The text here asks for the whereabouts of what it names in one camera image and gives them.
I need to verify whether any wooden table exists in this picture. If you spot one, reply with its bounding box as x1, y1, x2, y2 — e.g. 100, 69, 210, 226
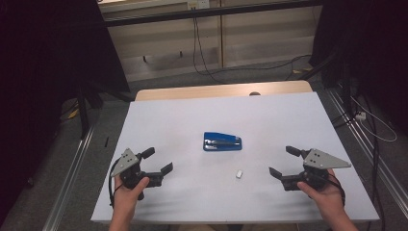
134, 80, 314, 102

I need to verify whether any black wall cable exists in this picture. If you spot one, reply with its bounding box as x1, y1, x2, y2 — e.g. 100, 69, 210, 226
191, 7, 313, 85

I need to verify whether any white cable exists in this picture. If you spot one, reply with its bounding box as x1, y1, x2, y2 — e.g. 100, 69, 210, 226
349, 95, 398, 143

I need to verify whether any person's left hand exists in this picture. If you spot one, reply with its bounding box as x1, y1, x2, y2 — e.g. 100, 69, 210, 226
113, 174, 151, 211

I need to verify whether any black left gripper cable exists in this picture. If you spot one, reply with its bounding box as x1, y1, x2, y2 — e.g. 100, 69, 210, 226
108, 158, 125, 209

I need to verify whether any white wall socket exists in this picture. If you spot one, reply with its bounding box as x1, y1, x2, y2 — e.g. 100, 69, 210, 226
187, 0, 211, 11

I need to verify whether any black horizontal bar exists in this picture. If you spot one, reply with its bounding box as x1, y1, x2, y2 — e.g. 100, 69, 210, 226
103, 0, 323, 29

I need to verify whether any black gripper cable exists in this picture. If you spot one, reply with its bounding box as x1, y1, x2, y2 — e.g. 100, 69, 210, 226
108, 158, 125, 209
319, 173, 347, 207

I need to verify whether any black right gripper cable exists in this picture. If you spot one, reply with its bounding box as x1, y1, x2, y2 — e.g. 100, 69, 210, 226
319, 173, 347, 207

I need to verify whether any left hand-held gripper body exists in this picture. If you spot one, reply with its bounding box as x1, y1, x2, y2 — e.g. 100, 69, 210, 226
111, 147, 163, 201

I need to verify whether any person's right hand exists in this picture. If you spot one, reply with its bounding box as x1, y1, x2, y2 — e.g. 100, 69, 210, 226
296, 168, 346, 219

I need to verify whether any white table mat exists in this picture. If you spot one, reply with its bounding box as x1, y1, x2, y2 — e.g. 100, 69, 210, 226
90, 91, 381, 225

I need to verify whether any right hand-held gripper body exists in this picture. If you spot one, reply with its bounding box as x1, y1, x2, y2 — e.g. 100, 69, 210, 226
281, 148, 352, 192

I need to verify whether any aluminium floor rail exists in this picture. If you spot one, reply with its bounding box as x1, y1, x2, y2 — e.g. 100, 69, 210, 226
41, 126, 96, 231
324, 88, 408, 219

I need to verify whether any black metal stand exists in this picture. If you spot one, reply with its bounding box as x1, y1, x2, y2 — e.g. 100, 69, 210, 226
76, 80, 104, 141

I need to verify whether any black curtain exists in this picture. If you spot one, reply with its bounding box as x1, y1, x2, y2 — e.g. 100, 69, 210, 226
0, 0, 131, 222
308, 0, 408, 136

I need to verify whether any blue stapler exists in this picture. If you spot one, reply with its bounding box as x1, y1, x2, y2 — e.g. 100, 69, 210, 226
202, 131, 243, 152

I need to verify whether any black floor cable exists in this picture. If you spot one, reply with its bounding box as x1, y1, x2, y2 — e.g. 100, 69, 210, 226
331, 90, 387, 231

